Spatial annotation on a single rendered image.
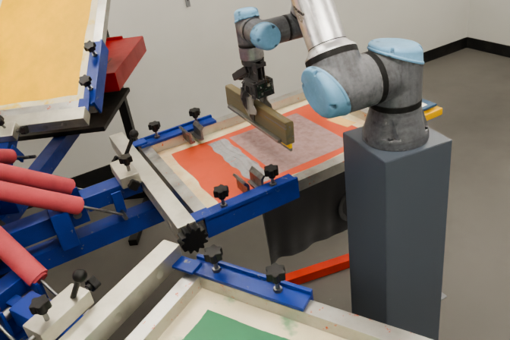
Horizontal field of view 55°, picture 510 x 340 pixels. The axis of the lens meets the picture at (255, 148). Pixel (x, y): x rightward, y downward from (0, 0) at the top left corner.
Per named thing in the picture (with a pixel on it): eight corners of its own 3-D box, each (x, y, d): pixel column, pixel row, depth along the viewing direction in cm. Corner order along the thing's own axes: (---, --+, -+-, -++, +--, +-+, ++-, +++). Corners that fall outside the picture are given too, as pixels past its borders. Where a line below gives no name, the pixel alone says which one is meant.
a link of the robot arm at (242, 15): (238, 14, 139) (228, 9, 147) (243, 51, 145) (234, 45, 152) (263, 8, 142) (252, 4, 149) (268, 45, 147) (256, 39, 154)
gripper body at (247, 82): (254, 102, 152) (249, 65, 146) (241, 95, 159) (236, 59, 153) (275, 95, 155) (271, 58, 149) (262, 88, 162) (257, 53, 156)
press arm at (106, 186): (137, 183, 153) (133, 169, 151) (143, 191, 149) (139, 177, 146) (83, 204, 147) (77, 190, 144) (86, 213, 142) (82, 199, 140)
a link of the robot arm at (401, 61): (435, 99, 108) (437, 38, 101) (384, 114, 104) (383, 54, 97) (400, 83, 118) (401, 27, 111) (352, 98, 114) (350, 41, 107)
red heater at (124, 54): (69, 63, 282) (63, 43, 276) (147, 53, 279) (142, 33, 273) (25, 105, 228) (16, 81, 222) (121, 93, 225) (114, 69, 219)
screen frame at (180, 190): (314, 92, 209) (314, 83, 207) (417, 139, 163) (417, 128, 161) (140, 154, 179) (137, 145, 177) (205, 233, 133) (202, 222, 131)
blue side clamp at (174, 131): (213, 130, 192) (210, 114, 189) (218, 134, 188) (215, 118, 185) (141, 155, 181) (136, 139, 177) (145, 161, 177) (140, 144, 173)
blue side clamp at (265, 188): (291, 190, 148) (288, 170, 145) (300, 197, 144) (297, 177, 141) (201, 229, 137) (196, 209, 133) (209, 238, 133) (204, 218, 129)
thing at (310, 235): (364, 217, 188) (362, 134, 171) (380, 228, 181) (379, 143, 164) (262, 268, 170) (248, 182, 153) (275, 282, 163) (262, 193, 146)
